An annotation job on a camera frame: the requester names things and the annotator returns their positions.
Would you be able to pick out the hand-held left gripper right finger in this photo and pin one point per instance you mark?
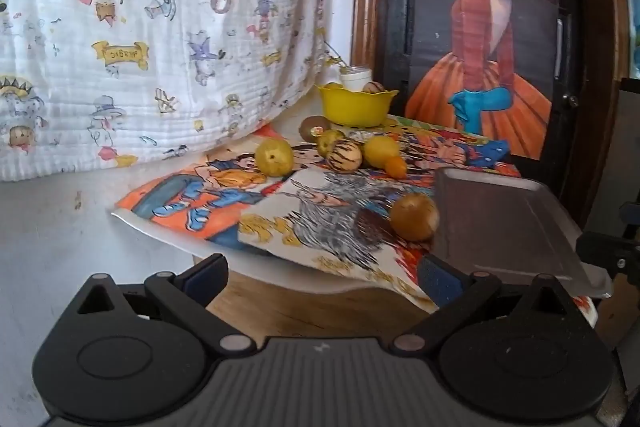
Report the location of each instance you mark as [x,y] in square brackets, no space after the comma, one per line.
[440,281]

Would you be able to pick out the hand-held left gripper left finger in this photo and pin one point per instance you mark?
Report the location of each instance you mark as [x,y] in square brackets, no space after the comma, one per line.
[207,276]

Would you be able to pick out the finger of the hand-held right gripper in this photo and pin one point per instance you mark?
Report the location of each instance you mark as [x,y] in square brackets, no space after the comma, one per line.
[605,252]
[631,214]

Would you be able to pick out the brown round passion fruit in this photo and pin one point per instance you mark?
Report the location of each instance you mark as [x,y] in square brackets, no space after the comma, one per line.
[412,217]

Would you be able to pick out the grey metal tray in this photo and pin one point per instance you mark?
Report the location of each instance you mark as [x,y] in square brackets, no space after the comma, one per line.
[500,227]

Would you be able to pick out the small orange kumquat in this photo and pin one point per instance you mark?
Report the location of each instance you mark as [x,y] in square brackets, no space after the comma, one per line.
[396,168]

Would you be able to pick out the large green pear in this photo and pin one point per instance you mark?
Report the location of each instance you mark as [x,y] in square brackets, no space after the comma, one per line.
[274,158]

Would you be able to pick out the yellow lemon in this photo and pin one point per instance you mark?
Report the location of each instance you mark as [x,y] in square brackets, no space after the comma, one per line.
[380,149]

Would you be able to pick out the purple striped pepino melon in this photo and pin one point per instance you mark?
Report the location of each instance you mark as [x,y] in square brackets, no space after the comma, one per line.
[344,156]

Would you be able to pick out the small green pear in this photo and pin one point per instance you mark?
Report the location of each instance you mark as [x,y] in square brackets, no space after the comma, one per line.
[327,141]

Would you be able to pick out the brown kiwi with sticker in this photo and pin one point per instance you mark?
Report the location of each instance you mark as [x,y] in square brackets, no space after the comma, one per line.
[312,127]

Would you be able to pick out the yellow plastic bowl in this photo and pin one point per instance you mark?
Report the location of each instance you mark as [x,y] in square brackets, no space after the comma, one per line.
[355,109]

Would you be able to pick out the small striped tan fruit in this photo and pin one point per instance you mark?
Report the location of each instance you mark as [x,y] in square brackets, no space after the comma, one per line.
[373,87]

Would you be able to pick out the cartoon boys drawing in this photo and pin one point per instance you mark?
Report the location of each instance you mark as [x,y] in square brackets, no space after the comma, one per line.
[210,192]

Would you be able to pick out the colourful comic face drawing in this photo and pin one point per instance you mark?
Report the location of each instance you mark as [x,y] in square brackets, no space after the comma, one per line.
[450,147]

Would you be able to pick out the blue water bottle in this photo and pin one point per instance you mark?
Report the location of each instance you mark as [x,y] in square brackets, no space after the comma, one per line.
[635,32]

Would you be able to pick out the white jar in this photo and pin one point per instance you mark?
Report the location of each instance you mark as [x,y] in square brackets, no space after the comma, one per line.
[356,79]

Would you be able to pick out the white cartoon printed blanket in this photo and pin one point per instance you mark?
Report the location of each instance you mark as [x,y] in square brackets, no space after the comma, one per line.
[150,57]

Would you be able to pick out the black door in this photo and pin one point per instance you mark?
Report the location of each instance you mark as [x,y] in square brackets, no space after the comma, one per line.
[395,32]

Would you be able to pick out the wall poster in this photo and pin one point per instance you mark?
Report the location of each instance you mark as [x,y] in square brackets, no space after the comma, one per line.
[480,57]

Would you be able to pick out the brown wooden door frame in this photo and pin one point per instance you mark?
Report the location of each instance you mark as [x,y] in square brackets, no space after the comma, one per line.
[367,7]

